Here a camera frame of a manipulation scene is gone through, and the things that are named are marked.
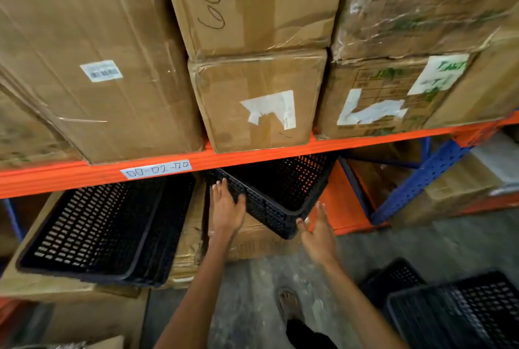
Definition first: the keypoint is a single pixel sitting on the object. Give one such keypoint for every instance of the person's left forearm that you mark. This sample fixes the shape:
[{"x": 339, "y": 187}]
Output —
[{"x": 196, "y": 300}]

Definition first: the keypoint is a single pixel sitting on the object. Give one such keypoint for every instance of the blue rack brace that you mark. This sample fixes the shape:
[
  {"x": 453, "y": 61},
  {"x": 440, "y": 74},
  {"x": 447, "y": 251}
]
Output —
[{"x": 385, "y": 163}]

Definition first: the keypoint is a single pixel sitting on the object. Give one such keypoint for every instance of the plain tilted cardboard box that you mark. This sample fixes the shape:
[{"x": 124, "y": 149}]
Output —
[{"x": 482, "y": 85}]

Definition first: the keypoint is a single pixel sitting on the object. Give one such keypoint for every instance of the person's right hand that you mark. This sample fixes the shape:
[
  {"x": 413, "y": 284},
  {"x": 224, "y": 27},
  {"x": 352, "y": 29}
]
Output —
[{"x": 321, "y": 241}]

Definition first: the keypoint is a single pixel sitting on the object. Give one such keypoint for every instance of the person's left thumb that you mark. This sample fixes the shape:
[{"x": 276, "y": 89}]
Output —
[{"x": 241, "y": 202}]

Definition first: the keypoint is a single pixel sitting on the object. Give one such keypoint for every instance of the cardboard box on floor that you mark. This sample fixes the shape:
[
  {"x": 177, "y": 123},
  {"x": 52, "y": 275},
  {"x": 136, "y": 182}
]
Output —
[{"x": 93, "y": 320}]

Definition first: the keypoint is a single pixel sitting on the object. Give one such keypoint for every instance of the person's right forearm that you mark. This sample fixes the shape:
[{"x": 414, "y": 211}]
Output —
[{"x": 361, "y": 312}]

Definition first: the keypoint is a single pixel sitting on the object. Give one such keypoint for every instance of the orange lower shelf beam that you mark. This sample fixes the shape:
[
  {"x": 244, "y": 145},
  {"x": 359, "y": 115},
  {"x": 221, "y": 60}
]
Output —
[{"x": 340, "y": 202}]

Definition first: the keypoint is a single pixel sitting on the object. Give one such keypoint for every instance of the creased cardboard box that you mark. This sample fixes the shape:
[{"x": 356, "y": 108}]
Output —
[{"x": 24, "y": 137}]

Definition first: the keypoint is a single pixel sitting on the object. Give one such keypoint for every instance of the dark cardboard box behind brace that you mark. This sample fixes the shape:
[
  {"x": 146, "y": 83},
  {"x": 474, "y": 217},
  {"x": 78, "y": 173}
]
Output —
[{"x": 377, "y": 184}]

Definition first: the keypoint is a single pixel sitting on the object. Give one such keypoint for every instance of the white handwritten shelf label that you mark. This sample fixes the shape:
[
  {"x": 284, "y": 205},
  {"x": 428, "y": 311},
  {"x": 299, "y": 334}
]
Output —
[{"x": 156, "y": 169}]

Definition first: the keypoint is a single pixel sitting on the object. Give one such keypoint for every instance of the black perforated plastic basket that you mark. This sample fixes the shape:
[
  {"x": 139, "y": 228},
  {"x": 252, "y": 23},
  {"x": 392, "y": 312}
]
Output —
[
  {"x": 284, "y": 186},
  {"x": 458, "y": 312},
  {"x": 391, "y": 279},
  {"x": 109, "y": 231}
]

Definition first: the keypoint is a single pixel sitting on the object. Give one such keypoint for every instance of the green-printed cardboard box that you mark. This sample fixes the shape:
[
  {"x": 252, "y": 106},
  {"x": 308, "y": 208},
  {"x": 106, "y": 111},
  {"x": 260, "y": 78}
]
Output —
[{"x": 381, "y": 93}]

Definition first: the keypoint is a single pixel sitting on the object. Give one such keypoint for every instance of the orange metal shelf beam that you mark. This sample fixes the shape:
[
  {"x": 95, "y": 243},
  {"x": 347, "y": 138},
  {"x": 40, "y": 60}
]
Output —
[{"x": 243, "y": 158}]

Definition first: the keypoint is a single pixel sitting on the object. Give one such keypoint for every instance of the person's sandalled foot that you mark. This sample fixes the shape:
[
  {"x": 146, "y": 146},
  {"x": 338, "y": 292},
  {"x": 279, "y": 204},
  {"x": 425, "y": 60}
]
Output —
[{"x": 290, "y": 304}]

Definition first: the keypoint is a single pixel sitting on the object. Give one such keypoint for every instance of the blue perforated rack upright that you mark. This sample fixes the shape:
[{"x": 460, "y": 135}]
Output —
[{"x": 417, "y": 182}]

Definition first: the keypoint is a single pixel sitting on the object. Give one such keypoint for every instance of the cardboard box with torn label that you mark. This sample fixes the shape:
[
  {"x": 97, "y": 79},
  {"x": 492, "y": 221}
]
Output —
[{"x": 259, "y": 101}]

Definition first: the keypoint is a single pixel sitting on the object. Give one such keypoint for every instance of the plastic-wrapped cardboard box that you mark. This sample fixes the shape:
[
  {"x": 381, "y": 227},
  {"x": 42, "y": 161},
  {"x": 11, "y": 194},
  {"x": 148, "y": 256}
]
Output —
[{"x": 425, "y": 3}]

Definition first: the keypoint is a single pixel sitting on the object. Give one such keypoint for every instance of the cardboard box behind rack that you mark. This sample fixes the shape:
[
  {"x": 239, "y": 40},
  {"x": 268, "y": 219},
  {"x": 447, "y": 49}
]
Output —
[{"x": 458, "y": 188}]

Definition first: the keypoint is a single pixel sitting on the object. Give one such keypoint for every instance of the large barcode-labelled cardboard box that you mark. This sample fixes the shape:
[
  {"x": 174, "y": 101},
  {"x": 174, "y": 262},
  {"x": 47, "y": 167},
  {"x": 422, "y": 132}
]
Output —
[{"x": 93, "y": 36}]

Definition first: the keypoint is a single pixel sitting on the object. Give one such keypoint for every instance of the person's right thumb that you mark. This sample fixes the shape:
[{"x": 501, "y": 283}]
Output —
[{"x": 302, "y": 225}]

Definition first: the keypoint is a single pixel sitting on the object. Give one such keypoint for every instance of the flat cardboard box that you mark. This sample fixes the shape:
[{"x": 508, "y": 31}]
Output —
[{"x": 186, "y": 247}]

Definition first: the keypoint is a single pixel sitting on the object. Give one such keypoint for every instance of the white wrapped package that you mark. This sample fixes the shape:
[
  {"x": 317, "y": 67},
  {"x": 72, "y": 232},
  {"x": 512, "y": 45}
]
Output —
[{"x": 498, "y": 158}]

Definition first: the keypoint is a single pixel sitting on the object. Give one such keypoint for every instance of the person's left hand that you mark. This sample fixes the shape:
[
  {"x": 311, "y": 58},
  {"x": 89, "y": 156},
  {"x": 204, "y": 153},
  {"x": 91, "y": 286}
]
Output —
[{"x": 225, "y": 215}]

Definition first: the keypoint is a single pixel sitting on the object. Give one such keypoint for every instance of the person's black trouser leg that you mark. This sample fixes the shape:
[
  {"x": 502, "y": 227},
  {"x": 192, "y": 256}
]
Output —
[{"x": 308, "y": 337}]

